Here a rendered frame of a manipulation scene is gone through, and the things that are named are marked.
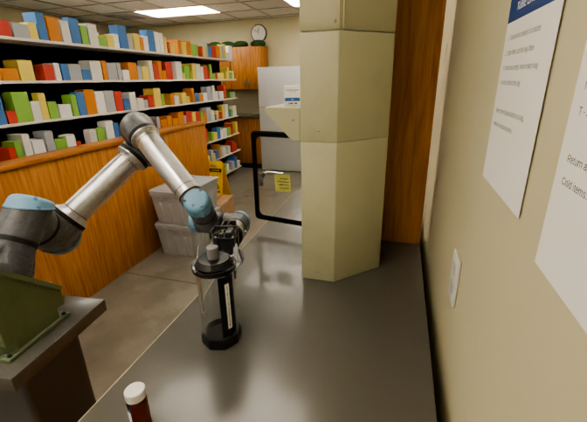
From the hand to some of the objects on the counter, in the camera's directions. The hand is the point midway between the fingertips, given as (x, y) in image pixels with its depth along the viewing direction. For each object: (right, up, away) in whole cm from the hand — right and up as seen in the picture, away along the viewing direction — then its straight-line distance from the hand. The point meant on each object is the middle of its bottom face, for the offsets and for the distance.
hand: (215, 270), depth 87 cm
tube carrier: (0, -18, +6) cm, 19 cm away
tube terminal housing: (+39, -5, +45) cm, 60 cm away
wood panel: (+48, +2, +64) cm, 80 cm away
